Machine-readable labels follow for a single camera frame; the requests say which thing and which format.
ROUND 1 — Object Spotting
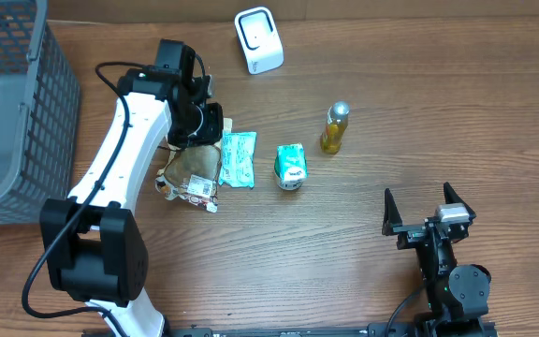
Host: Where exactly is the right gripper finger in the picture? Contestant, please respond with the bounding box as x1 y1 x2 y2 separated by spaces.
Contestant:
444 182 476 222
382 188 403 236

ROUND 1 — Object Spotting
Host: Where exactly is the brown Pantree snack bag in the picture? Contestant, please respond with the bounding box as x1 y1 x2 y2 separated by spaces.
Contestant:
155 141 222 213

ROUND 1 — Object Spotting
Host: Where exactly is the teal snack packet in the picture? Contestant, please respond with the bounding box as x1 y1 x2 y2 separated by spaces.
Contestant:
219 132 256 188

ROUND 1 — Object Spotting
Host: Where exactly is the green white drink carton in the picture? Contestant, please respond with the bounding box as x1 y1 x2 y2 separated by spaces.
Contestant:
274 143 308 191

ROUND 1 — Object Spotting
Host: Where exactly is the yellow drink bottle silver cap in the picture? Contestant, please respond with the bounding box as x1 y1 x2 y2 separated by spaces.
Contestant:
320 101 350 154

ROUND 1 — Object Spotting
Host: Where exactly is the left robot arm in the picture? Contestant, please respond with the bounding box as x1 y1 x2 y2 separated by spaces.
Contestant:
22 39 224 336

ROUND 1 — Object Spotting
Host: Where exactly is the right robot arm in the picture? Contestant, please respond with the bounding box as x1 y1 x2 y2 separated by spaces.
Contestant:
382 183 497 336

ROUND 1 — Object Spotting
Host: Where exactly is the white barcode scanner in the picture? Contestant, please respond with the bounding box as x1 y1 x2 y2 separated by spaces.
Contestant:
234 7 284 75

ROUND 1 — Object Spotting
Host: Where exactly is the dark grey plastic basket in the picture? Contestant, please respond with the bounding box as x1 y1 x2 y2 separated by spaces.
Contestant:
0 0 80 225

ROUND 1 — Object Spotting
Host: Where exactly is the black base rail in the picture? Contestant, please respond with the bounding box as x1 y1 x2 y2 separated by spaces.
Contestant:
81 320 500 337

